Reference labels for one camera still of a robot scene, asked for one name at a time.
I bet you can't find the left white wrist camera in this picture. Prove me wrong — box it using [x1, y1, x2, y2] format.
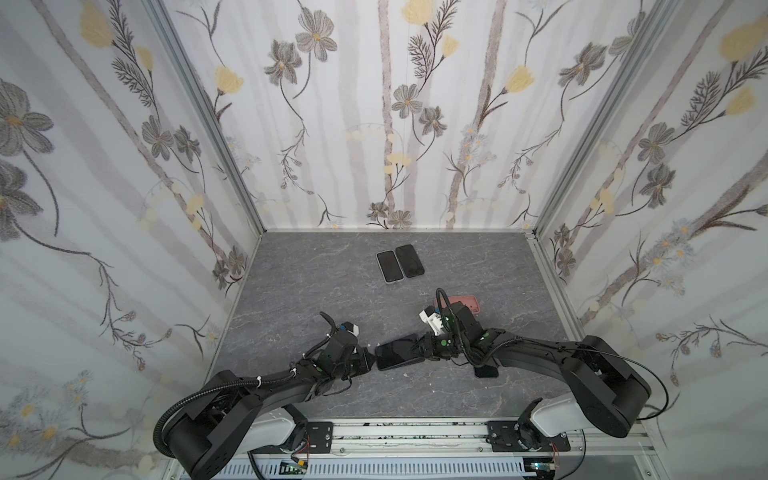
[339, 322, 360, 336]

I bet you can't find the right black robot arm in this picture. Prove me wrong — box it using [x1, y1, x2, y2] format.
[417, 288, 669, 438]

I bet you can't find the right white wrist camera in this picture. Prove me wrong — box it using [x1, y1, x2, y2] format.
[419, 306, 446, 336]

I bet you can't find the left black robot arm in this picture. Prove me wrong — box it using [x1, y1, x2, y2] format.
[153, 312, 375, 479]

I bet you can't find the black phone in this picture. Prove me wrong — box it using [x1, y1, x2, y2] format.
[375, 334, 426, 371]
[395, 244, 425, 278]
[376, 250, 404, 284]
[474, 365, 499, 378]

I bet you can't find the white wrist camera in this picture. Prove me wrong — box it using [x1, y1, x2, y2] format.
[419, 306, 446, 336]
[339, 322, 360, 336]

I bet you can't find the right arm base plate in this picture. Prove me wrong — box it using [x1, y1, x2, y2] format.
[486, 421, 571, 453]

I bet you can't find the pink phone case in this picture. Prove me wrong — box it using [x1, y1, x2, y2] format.
[449, 295, 480, 314]

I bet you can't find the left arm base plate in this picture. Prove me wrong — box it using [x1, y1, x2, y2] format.
[289, 421, 334, 455]

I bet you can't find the white slotted cable duct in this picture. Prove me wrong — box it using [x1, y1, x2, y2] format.
[212, 458, 536, 480]

